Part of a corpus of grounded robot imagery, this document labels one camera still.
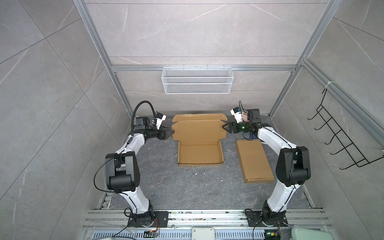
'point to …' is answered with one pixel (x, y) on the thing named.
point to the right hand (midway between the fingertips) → (226, 124)
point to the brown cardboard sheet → (198, 135)
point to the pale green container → (304, 233)
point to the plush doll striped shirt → (245, 117)
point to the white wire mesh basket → (197, 80)
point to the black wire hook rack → (344, 140)
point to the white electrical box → (203, 233)
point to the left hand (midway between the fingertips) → (169, 127)
